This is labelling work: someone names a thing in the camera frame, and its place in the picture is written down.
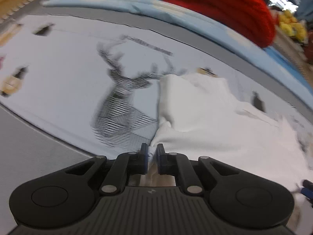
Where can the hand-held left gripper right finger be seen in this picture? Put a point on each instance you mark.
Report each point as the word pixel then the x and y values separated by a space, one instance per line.
pixel 159 159

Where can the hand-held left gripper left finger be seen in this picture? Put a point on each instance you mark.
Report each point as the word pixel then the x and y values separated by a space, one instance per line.
pixel 144 159

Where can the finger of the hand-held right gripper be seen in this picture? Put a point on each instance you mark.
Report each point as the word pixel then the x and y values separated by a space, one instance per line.
pixel 308 193

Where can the white long-sleeved shirt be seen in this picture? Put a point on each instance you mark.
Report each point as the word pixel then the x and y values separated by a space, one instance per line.
pixel 207 127

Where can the deer printed sheet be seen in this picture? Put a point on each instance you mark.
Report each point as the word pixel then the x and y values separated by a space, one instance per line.
pixel 61 78

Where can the light blue quilt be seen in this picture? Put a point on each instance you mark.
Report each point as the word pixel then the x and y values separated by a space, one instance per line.
pixel 146 7

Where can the yellow plush toy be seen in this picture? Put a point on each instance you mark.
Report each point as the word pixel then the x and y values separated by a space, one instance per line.
pixel 288 14
pixel 291 29

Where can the red folded blanket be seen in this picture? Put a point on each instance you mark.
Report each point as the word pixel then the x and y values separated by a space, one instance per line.
pixel 220 5

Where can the window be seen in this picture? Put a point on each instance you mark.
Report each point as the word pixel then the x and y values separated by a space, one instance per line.
pixel 281 2

